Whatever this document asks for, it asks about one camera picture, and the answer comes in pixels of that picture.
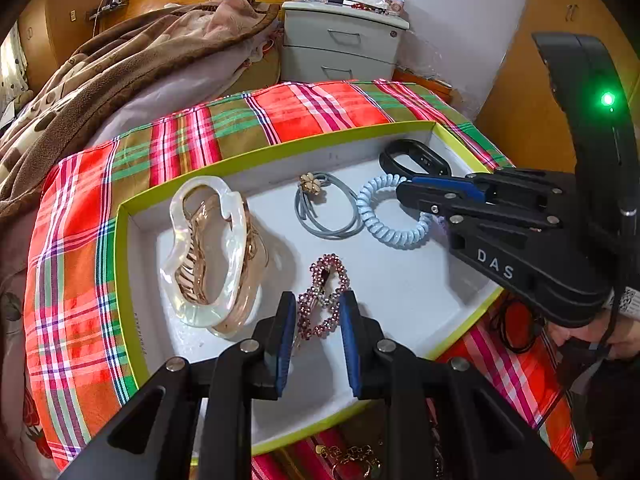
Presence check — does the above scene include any light blue spiral hair tie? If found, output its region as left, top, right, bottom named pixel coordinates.
left=356, top=174, right=432, bottom=250

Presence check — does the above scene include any grey hair tie with flower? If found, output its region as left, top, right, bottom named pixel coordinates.
left=294, top=171, right=361, bottom=240

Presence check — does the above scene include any black hair tie with bead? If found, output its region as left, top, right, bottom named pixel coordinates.
left=500, top=292, right=547, bottom=356

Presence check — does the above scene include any brown patterned fleece blanket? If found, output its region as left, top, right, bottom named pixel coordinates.
left=0, top=0, right=281, bottom=216

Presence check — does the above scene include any red green plaid cloth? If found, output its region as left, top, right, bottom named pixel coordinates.
left=25, top=80, right=591, bottom=480

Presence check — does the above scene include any gold bead chain bracelet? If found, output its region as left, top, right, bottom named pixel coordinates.
left=320, top=442, right=383, bottom=480

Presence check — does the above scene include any large wooden wardrobe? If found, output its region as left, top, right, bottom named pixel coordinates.
left=475, top=0, right=640, bottom=176

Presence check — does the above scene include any person's right hand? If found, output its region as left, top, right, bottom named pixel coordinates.
left=547, top=305, right=640, bottom=363

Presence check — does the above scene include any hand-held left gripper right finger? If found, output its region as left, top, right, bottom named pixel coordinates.
left=339, top=290, right=573, bottom=480

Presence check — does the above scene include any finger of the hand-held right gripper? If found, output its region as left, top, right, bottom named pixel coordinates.
left=411, top=169, right=568, bottom=204
left=396, top=180, right=551, bottom=233

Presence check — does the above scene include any tall wooden cabinet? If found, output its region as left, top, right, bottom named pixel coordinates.
left=17, top=0, right=108, bottom=93

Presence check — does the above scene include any grey two-drawer nightstand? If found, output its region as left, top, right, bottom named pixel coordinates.
left=281, top=0, right=411, bottom=85

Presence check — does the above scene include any black wristband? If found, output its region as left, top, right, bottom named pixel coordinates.
left=379, top=138, right=453, bottom=179

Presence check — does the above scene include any spotted cream curtain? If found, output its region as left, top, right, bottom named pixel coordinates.
left=0, top=25, right=31, bottom=126

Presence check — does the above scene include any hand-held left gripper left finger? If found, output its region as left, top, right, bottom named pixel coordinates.
left=57, top=291, right=300, bottom=480

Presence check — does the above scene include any power strip with plugs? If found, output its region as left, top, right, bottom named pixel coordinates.
left=87, top=0, right=131, bottom=21

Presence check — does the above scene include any yellow-green shallow cardboard box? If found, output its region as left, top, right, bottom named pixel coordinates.
left=114, top=121, right=506, bottom=456

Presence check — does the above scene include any large pearly hair claw clip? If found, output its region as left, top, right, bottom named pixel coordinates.
left=160, top=175, right=271, bottom=338

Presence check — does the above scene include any pink rhinestone hair clip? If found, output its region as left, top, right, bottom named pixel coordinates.
left=295, top=254, right=353, bottom=341

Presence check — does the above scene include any tan pillow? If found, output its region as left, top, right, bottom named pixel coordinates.
left=220, top=35, right=284, bottom=96

